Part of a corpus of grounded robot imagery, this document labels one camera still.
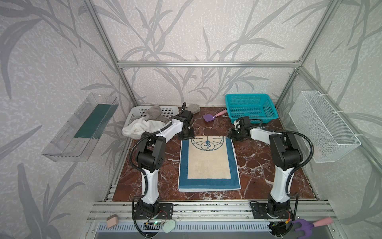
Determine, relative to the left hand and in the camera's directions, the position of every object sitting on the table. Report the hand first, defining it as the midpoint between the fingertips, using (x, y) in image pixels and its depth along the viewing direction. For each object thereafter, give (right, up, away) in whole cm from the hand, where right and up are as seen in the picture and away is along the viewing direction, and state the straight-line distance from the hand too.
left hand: (192, 132), depth 97 cm
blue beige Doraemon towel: (+11, -18, -8) cm, 23 cm away
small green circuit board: (-16, -41, -27) cm, 52 cm away
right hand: (+25, 0, +5) cm, 26 cm away
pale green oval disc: (-9, -41, -29) cm, 51 cm away
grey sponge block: (0, +18, +19) cm, 26 cm away
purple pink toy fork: (+56, -42, -28) cm, 75 cm away
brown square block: (-36, -39, -28) cm, 60 cm away
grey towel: (-27, +13, +6) cm, 31 cm away
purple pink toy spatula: (+13, +10, +16) cm, 23 cm away
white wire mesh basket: (+60, +2, -35) cm, 69 cm away
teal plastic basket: (+53, +19, +23) cm, 61 cm away
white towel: (-31, +5, -6) cm, 32 cm away
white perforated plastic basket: (-40, +14, +11) cm, 43 cm away
